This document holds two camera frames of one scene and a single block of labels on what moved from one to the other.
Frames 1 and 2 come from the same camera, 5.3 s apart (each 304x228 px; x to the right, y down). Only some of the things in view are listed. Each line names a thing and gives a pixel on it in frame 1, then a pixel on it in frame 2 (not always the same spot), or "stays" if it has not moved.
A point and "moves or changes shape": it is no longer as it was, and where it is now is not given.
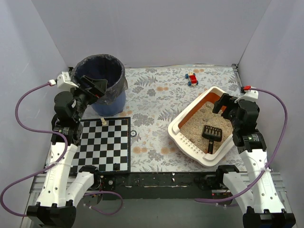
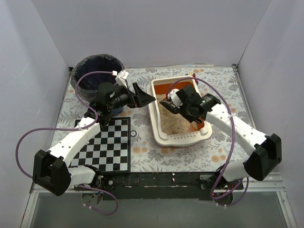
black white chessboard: (105, 144) stays
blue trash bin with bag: (111, 102) stays
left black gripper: (88, 88) to (133, 99)
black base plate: (160, 185) stays
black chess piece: (116, 166) stays
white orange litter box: (195, 130) moves or changes shape
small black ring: (135, 134) stays
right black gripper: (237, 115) to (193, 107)
